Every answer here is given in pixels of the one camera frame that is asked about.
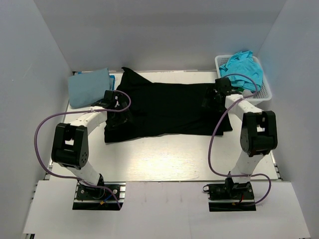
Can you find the grey garment in basket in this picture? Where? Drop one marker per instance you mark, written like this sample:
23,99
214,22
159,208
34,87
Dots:
248,95

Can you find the green garment in basket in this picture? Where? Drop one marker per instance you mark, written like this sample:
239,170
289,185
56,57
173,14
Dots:
239,89

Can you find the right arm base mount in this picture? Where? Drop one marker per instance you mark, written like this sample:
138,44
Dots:
230,196

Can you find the folded bright blue t-shirt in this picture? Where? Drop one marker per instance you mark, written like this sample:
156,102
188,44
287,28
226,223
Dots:
112,78

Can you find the white plastic basket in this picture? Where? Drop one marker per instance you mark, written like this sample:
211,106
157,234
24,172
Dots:
260,96

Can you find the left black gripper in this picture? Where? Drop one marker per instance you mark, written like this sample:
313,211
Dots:
125,117

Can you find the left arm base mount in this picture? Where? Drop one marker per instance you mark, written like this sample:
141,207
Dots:
94,199

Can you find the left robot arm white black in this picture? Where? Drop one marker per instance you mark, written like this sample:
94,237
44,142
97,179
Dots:
70,145

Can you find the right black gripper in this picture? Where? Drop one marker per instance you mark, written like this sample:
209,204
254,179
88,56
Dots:
210,94

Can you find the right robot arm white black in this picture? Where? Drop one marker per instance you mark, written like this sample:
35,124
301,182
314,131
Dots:
258,134

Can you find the folded light blue t-shirt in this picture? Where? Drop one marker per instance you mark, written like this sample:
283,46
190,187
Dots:
87,88

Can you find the black t-shirt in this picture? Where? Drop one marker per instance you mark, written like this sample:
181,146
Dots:
160,108

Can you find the turquoise t-shirt in basket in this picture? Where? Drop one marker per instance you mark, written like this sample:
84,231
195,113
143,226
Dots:
242,63

